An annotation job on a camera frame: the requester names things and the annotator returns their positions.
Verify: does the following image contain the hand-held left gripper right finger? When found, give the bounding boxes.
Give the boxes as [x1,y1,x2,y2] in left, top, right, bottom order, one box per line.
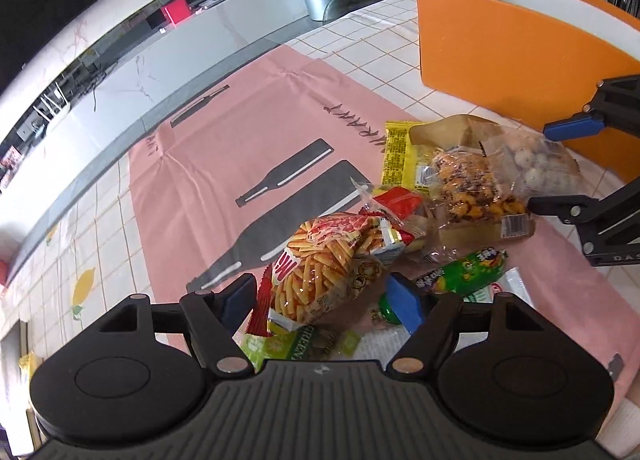
[385,273,544,381]

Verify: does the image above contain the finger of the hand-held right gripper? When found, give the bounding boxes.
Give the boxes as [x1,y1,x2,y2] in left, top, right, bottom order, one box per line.
[543,74,640,142]
[527,179,640,242]

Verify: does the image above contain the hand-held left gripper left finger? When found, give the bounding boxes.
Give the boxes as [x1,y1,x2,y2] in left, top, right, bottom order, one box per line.
[95,273,258,377]

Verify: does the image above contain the clear bag of white balls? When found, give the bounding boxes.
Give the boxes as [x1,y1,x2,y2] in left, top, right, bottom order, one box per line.
[480,133,581,197]

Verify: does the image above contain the fries print snack bag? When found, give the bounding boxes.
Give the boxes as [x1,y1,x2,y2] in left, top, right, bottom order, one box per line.
[245,213,389,339]

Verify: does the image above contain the brown paper nut snack bag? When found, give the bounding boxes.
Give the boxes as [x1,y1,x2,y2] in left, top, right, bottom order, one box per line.
[409,114,534,242]

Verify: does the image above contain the orange cardboard box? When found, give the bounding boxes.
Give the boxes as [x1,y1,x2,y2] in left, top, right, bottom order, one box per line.
[415,0,640,182]

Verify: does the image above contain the yellow snack packet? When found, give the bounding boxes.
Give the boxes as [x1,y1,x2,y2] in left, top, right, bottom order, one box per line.
[382,120,442,191]

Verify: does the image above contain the green and white snack packet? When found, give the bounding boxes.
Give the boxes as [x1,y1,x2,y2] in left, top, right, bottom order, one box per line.
[240,324,362,372]

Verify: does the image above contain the pink bottle print mat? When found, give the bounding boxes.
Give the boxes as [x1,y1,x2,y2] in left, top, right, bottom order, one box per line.
[127,43,632,391]

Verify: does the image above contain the white marble cabinet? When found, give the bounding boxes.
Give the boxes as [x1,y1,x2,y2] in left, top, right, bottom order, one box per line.
[0,0,311,191]

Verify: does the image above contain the clear glass chair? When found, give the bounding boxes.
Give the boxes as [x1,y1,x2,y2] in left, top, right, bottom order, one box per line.
[322,0,381,22]

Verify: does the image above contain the white router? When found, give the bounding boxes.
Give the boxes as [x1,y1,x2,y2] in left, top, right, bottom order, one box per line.
[34,82,72,117]

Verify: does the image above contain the red box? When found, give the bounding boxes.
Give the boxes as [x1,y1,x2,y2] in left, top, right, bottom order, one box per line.
[160,0,192,24]

